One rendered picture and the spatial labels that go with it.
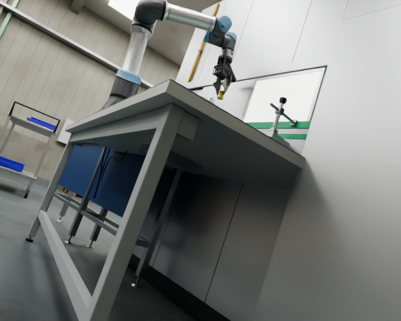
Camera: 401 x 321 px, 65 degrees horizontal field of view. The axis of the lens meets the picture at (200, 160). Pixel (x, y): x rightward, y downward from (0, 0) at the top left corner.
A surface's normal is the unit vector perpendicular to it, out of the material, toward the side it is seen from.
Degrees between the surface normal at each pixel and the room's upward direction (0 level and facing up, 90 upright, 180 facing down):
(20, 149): 90
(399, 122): 90
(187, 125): 90
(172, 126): 90
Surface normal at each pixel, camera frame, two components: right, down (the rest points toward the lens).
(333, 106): -0.71, -0.36
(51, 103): 0.51, 0.03
